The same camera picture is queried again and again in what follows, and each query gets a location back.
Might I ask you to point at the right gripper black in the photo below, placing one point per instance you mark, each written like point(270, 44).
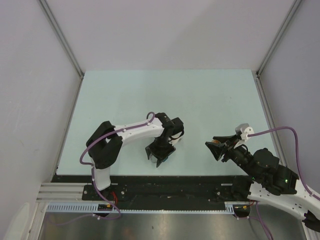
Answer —
point(217, 149)

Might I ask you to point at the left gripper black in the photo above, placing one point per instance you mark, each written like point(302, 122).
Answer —
point(151, 149)

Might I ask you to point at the gold bottle lid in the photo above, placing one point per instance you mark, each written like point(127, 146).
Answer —
point(215, 141)

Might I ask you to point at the teal weekly pill organizer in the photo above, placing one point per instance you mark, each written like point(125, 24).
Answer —
point(167, 156)

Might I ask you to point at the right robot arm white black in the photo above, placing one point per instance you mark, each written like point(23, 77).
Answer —
point(265, 180)

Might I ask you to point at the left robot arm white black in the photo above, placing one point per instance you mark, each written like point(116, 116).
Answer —
point(105, 144)

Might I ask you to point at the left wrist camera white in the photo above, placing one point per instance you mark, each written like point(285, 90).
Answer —
point(174, 139)

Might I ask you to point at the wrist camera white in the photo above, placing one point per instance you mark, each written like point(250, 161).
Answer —
point(242, 132)
point(174, 139)

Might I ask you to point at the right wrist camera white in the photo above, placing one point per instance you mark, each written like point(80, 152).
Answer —
point(242, 132)

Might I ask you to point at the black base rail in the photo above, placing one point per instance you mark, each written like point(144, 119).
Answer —
point(157, 192)

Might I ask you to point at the white cable duct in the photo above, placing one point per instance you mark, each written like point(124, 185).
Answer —
point(102, 208)

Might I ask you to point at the right aluminium frame post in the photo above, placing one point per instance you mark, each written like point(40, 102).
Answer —
point(289, 17)

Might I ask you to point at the aluminium frame post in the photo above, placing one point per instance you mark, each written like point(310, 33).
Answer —
point(48, 13)
point(289, 17)

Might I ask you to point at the left aluminium frame post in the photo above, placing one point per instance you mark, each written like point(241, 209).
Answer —
point(48, 13)

